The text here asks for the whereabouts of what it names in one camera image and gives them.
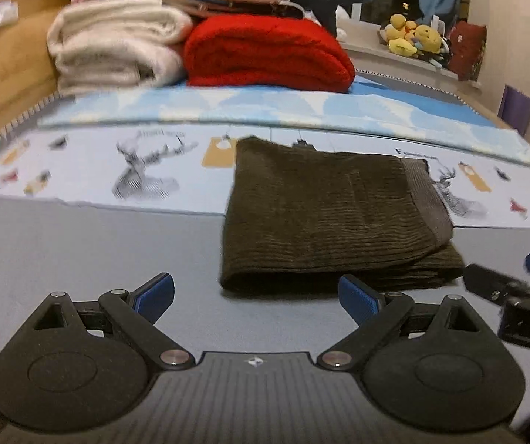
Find white printed bed sheet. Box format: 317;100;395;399
0;124;530;229

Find yellow plush toys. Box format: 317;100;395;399
379;13;448;58

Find blue patterned folded sheet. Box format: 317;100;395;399
39;77;530;167

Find cream folded blanket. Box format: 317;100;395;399
46;0;193;95

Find purple folder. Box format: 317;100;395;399
497;85;530;137

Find red folded blanket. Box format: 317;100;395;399
183;14;355;93

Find dark olive corduroy pants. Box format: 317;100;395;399
220;137;465;295

